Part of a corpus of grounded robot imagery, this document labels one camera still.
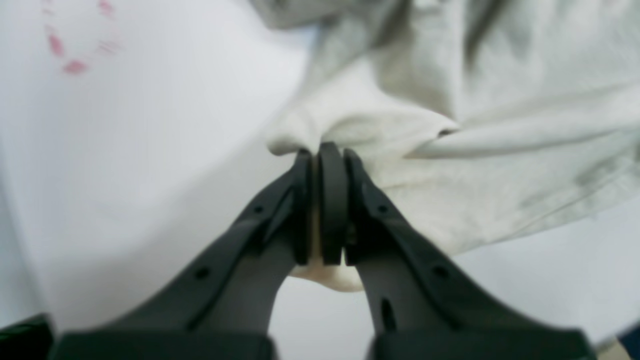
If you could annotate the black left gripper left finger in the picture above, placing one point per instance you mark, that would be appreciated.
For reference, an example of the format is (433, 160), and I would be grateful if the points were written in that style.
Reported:
(219, 307)

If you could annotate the beige T-shirt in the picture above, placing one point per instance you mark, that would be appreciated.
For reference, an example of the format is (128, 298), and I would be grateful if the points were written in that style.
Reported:
(482, 120)

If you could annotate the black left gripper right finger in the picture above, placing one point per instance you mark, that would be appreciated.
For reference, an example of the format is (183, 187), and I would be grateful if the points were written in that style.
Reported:
(423, 306)

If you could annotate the red tape rectangle marker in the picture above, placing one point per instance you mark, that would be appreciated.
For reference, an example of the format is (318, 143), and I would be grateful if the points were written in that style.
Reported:
(81, 33)

